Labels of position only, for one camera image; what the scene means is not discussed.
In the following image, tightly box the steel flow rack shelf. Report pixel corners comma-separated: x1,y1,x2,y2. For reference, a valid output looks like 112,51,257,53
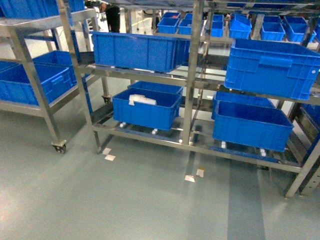
57,0,320,198

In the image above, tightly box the blue crate lower left front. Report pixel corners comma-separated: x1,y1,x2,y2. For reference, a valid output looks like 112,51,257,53
112,88,182,131

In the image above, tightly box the white plastic bag in crate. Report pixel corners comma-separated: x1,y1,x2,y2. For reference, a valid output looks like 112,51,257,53
128,94,157,106

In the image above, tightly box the blue crate lower left rear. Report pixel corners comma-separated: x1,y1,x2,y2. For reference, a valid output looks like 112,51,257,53
127,81,184,95

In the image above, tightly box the blue crate lower right rear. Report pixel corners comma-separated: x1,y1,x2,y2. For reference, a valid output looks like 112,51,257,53
211,91,275,120

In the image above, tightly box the large blue crate upper left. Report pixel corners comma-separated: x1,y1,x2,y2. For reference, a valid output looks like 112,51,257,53
91,31,190,73

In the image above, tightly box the large blue crate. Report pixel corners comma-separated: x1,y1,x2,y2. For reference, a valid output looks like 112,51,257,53
224,38,320,101
91,31,190,73

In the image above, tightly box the blue crate lower right front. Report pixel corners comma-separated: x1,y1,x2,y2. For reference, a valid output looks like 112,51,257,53
212,101,294,152

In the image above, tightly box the blue crate on trolley near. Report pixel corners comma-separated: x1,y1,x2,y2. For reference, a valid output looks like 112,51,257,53
0,61,77,106

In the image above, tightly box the blue crate on trolley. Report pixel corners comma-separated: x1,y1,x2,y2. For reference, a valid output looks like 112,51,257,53
32,50,73,67
0,0,86,20
0,61,77,106

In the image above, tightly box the person in dark clothes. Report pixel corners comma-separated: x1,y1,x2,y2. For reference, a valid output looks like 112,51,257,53
99,2,121,33

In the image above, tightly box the blue crate on trolley middle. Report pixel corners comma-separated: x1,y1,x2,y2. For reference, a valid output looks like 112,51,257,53
32,50,73,67

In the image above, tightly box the large blue crate upper right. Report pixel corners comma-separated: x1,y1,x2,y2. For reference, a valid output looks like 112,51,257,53
224,38,320,101

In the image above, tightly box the steel trolley cart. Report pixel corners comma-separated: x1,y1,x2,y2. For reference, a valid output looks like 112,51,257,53
0,9,100,154

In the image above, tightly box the blue crate on trolley top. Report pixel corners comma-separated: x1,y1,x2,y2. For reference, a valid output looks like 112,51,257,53
0,0,86,20

